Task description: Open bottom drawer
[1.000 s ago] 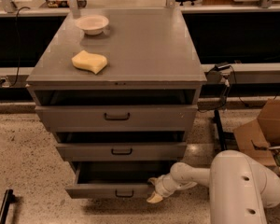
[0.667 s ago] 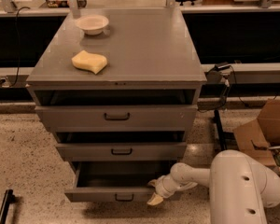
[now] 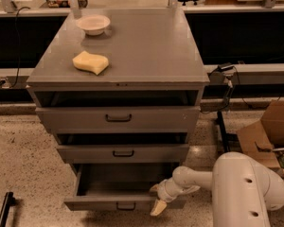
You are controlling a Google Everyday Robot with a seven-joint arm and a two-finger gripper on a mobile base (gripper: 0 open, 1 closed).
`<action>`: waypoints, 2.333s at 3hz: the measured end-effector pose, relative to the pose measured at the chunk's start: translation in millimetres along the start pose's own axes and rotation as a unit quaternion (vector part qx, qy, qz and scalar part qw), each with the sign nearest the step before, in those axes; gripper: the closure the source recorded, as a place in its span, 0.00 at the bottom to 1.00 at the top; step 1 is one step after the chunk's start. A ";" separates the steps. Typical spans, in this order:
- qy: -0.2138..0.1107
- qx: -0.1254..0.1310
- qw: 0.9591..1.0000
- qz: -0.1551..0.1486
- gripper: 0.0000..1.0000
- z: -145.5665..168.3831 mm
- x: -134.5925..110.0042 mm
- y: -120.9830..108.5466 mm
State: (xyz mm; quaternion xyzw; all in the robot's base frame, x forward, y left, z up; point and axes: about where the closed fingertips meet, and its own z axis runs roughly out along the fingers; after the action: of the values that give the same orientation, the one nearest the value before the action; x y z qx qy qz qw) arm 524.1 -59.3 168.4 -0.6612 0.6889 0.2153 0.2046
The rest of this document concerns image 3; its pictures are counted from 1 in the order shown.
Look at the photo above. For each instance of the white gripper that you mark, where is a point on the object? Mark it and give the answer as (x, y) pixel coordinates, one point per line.
(163, 190)

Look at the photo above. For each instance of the grey bottom drawer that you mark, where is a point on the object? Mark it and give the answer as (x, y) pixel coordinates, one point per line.
(117, 187)

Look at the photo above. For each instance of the grey drawer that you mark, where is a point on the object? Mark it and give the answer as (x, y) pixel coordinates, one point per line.
(104, 154)
(117, 187)
(118, 119)

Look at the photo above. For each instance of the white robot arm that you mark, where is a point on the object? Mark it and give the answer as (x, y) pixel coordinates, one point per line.
(243, 190)

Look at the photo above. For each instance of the grey middle drawer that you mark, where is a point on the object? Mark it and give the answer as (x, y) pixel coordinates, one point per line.
(104, 154)

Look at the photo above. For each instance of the grey drawer cabinet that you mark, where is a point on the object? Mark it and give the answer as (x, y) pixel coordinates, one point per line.
(153, 61)

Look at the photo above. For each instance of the grey top drawer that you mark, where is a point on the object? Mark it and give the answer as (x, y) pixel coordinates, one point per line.
(118, 119)

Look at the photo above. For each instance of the cardboard box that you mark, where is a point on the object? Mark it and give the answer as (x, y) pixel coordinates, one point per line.
(260, 138)

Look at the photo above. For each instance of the yellow sponge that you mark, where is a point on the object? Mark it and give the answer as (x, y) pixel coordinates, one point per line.
(90, 62)

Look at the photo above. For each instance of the black bar bottom left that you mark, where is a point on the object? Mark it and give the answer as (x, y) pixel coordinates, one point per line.
(8, 202)

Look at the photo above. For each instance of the white bowl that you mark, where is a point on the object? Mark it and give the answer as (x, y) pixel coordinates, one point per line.
(94, 24)

